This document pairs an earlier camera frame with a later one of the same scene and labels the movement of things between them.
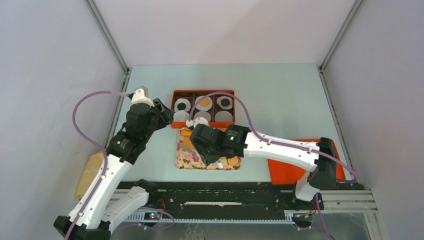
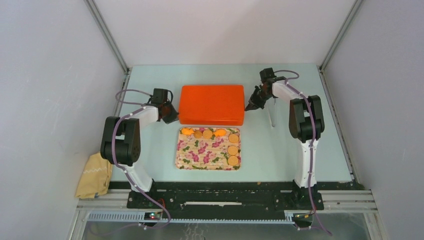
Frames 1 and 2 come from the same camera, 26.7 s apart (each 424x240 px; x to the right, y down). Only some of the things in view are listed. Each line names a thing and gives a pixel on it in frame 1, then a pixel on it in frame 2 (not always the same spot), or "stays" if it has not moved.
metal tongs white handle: x=218 y=163 -> x=270 y=103
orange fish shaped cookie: x=186 y=133 stays
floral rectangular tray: x=188 y=158 stays
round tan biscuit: x=234 y=161 stays
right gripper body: x=208 y=155 -> x=259 y=92
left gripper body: x=155 y=124 -> x=168 y=101
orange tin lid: x=282 y=172 -> x=212 y=105
